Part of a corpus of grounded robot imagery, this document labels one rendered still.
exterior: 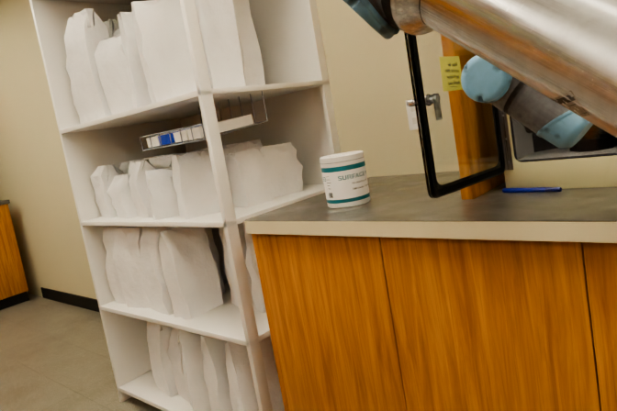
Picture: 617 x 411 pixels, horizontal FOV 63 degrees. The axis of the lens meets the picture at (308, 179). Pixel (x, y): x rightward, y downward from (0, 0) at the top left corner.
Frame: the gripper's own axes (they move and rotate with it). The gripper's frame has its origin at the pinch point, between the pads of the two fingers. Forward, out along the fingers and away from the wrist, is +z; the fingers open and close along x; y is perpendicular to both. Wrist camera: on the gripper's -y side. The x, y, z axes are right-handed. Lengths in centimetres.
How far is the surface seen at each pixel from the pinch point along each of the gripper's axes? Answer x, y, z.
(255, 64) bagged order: 123, 28, 38
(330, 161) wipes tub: 61, -11, 0
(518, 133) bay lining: 14.7, -11.2, 19.2
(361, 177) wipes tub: 55, -18, 5
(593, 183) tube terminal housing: -1.6, -24.1, 16.2
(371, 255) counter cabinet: 43, -35, -11
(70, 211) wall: 383, -36, 57
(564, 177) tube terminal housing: 4.4, -22.5, 16.1
